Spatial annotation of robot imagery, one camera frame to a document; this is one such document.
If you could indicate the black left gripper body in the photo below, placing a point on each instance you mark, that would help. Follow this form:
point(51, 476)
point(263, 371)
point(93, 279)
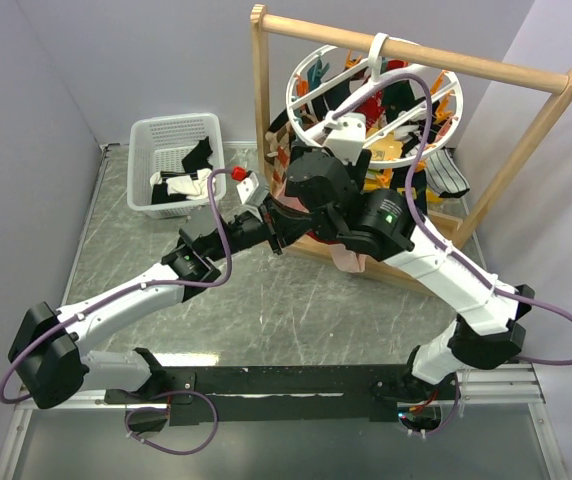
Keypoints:
point(249, 230)

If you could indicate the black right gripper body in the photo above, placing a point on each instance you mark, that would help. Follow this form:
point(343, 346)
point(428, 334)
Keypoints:
point(357, 172)

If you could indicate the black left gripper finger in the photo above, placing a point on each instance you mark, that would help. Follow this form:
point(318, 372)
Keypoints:
point(287, 221)
point(280, 238)

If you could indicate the argyle patterned knit sock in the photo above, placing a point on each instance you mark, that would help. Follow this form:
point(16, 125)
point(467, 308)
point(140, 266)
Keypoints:
point(279, 137)

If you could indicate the red sock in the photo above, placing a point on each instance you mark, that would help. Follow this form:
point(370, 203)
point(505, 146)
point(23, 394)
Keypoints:
point(374, 110)

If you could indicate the white round clip hanger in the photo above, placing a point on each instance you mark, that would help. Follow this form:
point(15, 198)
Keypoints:
point(391, 107)

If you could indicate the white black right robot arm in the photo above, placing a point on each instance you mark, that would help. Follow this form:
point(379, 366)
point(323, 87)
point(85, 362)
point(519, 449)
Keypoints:
point(485, 333)

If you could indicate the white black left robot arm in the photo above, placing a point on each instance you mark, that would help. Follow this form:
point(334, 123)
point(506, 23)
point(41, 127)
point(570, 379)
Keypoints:
point(54, 351)

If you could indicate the yellow plastic tray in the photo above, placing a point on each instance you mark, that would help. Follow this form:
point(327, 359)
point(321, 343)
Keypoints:
point(422, 193)

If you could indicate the white plastic laundry basket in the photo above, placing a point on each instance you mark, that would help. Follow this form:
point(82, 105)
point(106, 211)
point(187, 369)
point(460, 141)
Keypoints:
point(160, 144)

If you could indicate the white black striped sock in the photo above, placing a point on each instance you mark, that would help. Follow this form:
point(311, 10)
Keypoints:
point(443, 176)

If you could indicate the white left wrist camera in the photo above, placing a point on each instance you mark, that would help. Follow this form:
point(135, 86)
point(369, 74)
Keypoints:
point(252, 188)

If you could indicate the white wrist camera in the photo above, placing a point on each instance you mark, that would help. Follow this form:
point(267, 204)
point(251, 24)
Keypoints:
point(252, 188)
point(346, 139)

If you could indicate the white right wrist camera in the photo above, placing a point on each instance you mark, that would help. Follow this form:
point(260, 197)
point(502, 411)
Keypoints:
point(346, 139)

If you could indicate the wooden hanger rack frame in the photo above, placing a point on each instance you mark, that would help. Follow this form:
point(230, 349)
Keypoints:
point(559, 86)

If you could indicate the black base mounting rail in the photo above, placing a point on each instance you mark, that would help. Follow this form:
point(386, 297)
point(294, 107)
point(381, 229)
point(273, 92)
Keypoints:
point(196, 395)

